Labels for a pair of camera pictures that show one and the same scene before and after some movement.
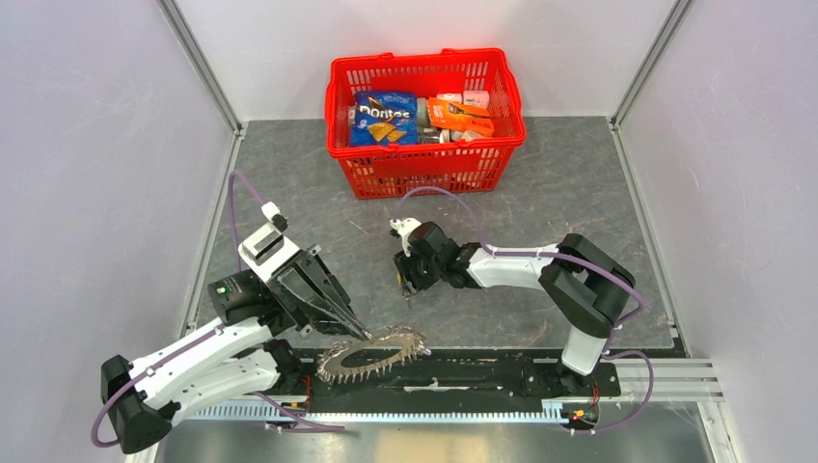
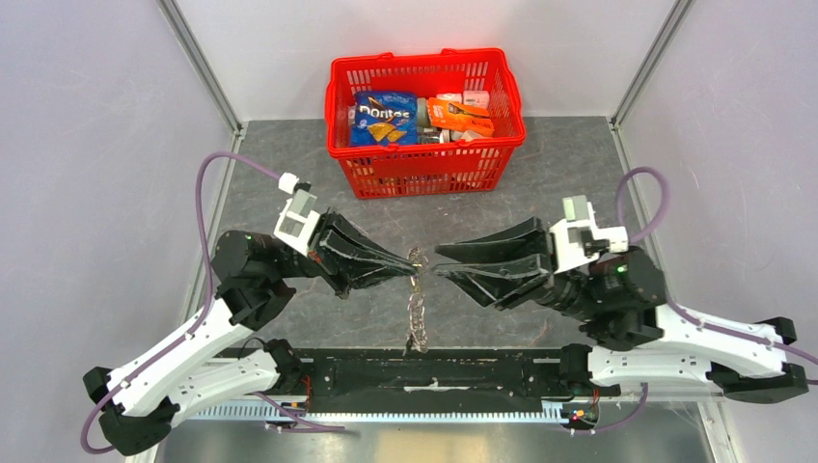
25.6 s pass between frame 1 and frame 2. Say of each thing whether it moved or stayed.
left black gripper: moved
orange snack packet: stayed
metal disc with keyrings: moved
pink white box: stayed
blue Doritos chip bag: stayed
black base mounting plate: stayed
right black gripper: moved
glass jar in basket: stayed
